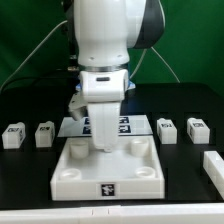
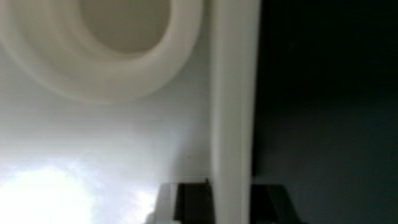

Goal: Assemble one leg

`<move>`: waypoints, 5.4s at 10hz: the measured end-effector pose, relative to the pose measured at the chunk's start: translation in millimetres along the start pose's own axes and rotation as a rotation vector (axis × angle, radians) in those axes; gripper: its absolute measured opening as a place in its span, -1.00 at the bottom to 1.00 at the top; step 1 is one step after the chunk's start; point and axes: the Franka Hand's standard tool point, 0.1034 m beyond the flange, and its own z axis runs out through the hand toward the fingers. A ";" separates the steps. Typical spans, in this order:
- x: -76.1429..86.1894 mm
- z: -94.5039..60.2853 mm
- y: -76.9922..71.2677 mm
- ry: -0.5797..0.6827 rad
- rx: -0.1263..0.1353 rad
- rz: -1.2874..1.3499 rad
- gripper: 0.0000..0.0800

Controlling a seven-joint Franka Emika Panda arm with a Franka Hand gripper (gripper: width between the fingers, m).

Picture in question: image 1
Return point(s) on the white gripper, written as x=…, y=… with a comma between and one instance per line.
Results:
x=103, y=93

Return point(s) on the white square tabletop part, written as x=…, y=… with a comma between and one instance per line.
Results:
x=131, y=170

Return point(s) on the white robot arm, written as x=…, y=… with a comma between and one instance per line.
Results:
x=101, y=32

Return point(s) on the white sheet with markers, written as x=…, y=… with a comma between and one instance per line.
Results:
x=128, y=126

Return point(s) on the white obstacle right bar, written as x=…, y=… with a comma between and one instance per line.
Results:
x=213, y=164

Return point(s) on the white obstacle front rail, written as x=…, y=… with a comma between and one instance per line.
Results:
x=205, y=213

